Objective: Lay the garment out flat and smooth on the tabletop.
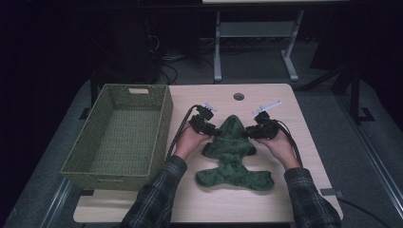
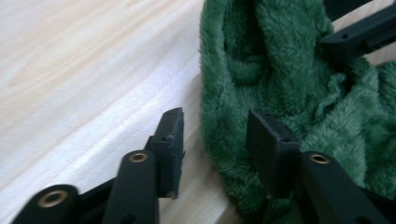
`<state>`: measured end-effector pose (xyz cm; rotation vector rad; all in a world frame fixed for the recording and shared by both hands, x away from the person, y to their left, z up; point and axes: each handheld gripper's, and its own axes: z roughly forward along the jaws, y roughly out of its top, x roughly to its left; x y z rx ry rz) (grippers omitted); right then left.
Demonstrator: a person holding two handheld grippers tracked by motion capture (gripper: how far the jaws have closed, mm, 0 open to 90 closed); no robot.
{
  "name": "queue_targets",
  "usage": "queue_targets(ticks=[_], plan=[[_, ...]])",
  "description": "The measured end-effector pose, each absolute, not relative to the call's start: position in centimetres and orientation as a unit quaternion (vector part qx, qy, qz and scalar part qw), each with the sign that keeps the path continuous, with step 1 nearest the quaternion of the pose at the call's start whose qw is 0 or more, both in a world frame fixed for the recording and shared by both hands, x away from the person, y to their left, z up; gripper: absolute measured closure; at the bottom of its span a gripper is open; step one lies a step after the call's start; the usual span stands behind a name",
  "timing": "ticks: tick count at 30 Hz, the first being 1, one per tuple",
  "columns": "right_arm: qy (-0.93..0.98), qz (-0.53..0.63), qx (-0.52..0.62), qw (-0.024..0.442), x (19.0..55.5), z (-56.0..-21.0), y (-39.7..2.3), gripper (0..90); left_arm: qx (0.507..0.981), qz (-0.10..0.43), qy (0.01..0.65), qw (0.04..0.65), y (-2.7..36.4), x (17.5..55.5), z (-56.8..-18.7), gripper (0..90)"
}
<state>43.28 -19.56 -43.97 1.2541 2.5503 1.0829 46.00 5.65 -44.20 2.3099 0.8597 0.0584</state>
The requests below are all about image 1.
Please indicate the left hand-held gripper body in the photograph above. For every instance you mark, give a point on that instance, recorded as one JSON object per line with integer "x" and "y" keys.
{"x": 201, "y": 122}

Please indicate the person's right hand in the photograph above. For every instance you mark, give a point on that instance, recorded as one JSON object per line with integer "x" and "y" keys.
{"x": 280, "y": 148}

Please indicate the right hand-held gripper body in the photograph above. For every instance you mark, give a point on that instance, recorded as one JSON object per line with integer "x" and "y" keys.
{"x": 266, "y": 126}

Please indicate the person's left hand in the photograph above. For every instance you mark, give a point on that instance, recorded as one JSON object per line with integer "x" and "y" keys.
{"x": 190, "y": 142}

